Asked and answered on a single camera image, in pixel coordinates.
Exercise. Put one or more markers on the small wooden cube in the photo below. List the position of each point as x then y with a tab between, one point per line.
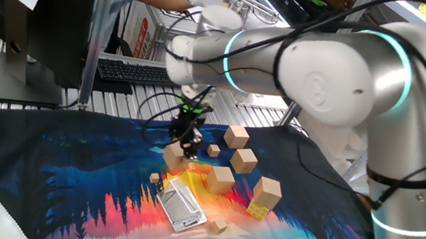
213	150
219	226
154	178

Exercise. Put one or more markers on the colourful forest print cloth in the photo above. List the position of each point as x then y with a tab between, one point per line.
70	167

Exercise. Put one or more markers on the white foam pieces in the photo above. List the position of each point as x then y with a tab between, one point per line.
331	141

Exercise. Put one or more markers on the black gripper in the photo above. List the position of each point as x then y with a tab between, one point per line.
184	126

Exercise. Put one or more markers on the black computer monitor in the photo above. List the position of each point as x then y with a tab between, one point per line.
63	18

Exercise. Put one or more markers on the Rubik's cube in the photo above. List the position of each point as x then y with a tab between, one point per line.
257	211

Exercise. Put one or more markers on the silver metal mesh holder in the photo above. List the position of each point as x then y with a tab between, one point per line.
180	208

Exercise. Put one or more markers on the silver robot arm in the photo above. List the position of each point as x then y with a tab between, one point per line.
323	67

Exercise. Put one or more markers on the black keyboard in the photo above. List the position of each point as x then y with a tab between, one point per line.
133	73

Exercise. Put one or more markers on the white metal shelf rack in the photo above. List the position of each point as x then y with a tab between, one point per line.
425	24

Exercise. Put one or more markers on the large wooden cube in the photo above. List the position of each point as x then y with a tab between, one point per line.
236	137
266	194
243	161
220	180
174	158

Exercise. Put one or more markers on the aluminium vertical post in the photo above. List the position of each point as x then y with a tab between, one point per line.
97	42

